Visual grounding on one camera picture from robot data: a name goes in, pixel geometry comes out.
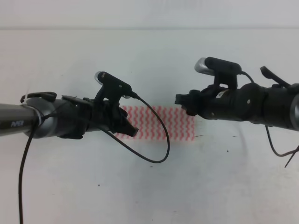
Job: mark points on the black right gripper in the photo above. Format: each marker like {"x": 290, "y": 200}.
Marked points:
{"x": 221, "y": 105}

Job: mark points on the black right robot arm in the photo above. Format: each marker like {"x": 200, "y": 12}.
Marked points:
{"x": 276, "y": 106}

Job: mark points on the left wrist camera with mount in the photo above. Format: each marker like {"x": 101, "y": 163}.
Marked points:
{"x": 111, "y": 89}

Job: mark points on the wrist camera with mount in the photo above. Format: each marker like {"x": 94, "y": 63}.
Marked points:
{"x": 111, "y": 89}
{"x": 224, "y": 72}

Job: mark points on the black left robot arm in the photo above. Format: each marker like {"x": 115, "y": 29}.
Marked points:
{"x": 44, "y": 115}

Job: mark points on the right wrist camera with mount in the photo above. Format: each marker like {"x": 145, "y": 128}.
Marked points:
{"x": 224, "y": 72}

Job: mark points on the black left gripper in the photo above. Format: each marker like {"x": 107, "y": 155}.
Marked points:
{"x": 110, "y": 118}

